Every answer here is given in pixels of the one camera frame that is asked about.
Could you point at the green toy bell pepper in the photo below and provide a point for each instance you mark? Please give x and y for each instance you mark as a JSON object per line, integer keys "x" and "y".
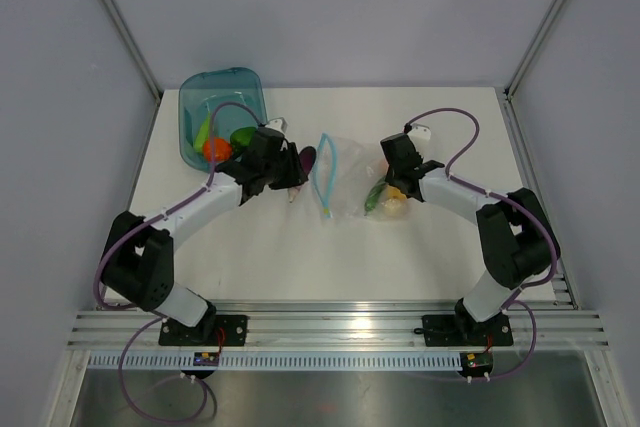
{"x": 241, "y": 138}

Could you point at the aluminium frame post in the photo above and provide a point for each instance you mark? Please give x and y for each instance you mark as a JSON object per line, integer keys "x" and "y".
{"x": 130, "y": 45}
{"x": 544, "y": 29}

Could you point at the dark green toy chili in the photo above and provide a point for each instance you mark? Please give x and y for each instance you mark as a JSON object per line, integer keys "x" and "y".
{"x": 373, "y": 196}

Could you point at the left aluminium frame post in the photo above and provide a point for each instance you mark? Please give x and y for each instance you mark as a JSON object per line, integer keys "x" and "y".
{"x": 130, "y": 45}

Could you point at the right aluminium frame post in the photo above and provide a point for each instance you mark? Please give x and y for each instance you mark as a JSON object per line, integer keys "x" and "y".
{"x": 544, "y": 29}

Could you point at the pink toy egg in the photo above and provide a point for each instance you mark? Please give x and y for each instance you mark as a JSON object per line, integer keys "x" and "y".
{"x": 381, "y": 166}

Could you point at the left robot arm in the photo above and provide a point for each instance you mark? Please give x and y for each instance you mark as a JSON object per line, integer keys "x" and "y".
{"x": 138, "y": 259}

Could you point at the orange toy pumpkin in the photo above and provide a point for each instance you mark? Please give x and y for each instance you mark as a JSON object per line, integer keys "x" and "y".
{"x": 217, "y": 149}

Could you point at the white toy garlic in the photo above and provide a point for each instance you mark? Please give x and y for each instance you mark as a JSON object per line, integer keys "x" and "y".
{"x": 393, "y": 208}

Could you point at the purple toy eggplant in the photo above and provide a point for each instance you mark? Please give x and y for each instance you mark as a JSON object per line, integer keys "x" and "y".
{"x": 307, "y": 157}

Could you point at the clear zip top bag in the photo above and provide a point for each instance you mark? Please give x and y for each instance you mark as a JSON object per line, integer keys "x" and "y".
{"x": 342, "y": 176}

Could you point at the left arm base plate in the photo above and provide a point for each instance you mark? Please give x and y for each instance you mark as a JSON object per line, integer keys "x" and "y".
{"x": 231, "y": 330}

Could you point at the teal plastic bin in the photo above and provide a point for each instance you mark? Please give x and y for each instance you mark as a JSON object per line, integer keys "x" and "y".
{"x": 233, "y": 97}

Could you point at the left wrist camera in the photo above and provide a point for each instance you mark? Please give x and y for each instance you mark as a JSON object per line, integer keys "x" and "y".
{"x": 278, "y": 124}

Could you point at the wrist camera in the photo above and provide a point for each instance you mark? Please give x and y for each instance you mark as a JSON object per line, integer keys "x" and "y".
{"x": 418, "y": 133}
{"x": 278, "y": 124}

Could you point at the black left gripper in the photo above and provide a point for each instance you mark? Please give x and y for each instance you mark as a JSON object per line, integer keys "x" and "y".
{"x": 295, "y": 175}

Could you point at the white slotted cable duct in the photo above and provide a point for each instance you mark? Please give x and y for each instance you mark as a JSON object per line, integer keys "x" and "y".
{"x": 278, "y": 361}

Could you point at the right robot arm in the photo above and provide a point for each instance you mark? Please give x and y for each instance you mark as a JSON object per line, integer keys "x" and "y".
{"x": 517, "y": 243}

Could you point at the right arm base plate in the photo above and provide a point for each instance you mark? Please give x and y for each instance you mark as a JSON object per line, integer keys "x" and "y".
{"x": 446, "y": 330}

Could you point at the aluminium mounting rail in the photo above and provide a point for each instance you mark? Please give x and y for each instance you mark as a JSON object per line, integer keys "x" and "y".
{"x": 346, "y": 326}

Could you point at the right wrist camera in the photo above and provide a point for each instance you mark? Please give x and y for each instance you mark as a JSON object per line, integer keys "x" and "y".
{"x": 418, "y": 133}

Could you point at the yellow toy vegetable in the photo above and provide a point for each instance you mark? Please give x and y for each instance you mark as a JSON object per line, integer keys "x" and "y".
{"x": 393, "y": 193}

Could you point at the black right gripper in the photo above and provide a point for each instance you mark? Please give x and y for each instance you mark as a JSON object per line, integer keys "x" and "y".
{"x": 390, "y": 176}

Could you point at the light green toy vegetable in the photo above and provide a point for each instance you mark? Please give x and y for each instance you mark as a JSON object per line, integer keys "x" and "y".
{"x": 202, "y": 135}

